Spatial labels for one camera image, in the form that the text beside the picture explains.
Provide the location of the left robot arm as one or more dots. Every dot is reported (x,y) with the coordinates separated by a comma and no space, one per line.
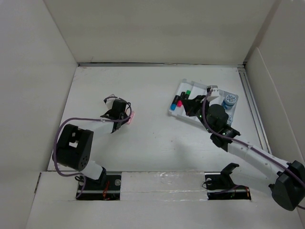
(73,141)

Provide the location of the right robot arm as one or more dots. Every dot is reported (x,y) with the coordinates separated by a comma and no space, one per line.
(285,180)

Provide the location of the aluminium rail right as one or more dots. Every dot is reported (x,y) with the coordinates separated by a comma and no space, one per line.
(254,110)

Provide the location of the blue black highlighter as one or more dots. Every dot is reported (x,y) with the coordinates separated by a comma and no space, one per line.
(174,102)

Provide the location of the green black highlighter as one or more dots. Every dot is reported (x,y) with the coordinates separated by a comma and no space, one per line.
(187,94)

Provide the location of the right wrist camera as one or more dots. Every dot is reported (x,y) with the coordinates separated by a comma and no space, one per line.
(212,91)

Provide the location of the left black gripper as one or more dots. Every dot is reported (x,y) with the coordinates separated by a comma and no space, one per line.
(125,117)

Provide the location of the pink black highlighter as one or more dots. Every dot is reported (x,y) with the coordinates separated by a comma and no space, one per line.
(182,95)

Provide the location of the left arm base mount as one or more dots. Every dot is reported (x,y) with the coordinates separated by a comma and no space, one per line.
(109,190)

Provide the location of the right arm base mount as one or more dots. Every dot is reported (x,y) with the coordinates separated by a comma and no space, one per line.
(220,186)

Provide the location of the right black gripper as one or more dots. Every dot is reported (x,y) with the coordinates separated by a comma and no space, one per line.
(190,105)

